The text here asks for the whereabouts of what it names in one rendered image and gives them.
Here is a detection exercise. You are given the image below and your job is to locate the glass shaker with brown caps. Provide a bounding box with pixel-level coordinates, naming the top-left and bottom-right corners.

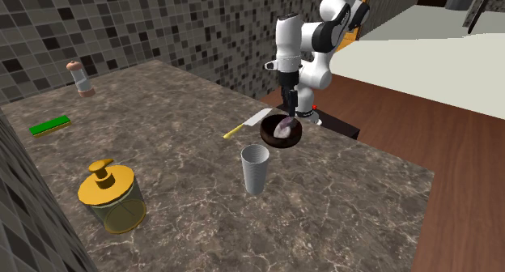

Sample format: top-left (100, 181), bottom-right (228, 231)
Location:
top-left (66, 60), bottom-right (97, 99)

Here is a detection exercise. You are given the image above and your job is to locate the grey ribbed cup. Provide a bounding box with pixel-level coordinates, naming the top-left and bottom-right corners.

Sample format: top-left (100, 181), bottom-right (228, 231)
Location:
top-left (240, 143), bottom-right (271, 197)

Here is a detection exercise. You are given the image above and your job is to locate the yellow-lidded glass dispenser jar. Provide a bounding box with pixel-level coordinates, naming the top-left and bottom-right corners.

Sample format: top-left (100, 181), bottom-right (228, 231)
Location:
top-left (77, 158), bottom-right (148, 236)

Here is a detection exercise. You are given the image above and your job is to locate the pale purple lump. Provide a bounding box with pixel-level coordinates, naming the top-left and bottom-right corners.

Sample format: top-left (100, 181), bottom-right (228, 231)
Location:
top-left (273, 117), bottom-right (300, 139)

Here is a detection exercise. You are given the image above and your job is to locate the orange wooden door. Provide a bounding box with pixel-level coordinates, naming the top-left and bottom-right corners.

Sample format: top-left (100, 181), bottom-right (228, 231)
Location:
top-left (335, 0), bottom-right (372, 53)

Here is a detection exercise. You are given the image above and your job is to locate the dark robot stand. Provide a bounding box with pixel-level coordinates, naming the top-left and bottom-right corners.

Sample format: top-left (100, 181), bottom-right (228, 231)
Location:
top-left (275, 103), bottom-right (361, 141)

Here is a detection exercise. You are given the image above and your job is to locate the green and yellow sponge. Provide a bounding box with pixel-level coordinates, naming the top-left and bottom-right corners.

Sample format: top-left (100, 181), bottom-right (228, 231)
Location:
top-left (28, 114), bottom-right (73, 138)

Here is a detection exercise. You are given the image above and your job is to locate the yellow-handled cleaver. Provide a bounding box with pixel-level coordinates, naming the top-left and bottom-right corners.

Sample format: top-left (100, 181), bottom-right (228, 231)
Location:
top-left (223, 107), bottom-right (274, 140)

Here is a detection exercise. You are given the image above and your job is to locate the dark brown bowl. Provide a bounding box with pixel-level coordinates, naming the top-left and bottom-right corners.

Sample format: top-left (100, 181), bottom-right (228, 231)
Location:
top-left (259, 113), bottom-right (303, 150)

